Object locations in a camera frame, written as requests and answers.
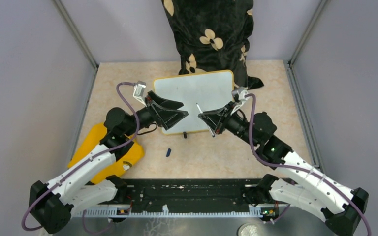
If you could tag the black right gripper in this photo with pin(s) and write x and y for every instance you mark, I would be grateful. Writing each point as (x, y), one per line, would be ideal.
(218, 119)

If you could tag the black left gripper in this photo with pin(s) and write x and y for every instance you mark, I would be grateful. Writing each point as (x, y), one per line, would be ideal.
(168, 118)

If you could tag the whiteboard marker pen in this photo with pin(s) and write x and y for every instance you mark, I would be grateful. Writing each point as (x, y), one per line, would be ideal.
(201, 116)

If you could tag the yellow-framed whiteboard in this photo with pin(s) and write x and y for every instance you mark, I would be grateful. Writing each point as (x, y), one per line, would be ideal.
(198, 92)

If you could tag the blue marker cap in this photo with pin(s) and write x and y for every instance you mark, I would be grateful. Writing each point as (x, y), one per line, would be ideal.
(168, 152)

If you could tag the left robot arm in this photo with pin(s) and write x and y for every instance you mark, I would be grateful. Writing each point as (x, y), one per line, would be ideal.
(55, 202)

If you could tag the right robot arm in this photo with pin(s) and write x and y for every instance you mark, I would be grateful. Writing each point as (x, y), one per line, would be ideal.
(339, 207)

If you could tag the black floral pillow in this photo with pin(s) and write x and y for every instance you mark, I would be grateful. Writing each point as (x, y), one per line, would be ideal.
(213, 35)

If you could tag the round metal disc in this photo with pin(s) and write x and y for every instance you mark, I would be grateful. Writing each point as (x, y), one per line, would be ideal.
(249, 229)

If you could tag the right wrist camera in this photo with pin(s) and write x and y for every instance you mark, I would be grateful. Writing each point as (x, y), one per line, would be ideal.
(240, 97)

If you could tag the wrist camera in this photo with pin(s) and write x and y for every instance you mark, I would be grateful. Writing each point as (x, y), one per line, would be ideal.
(138, 93)
(240, 97)

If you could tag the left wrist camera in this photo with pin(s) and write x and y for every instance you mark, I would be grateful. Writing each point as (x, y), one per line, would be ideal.
(138, 93)

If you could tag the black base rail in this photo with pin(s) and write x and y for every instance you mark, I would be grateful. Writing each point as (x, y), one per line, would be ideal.
(191, 198)

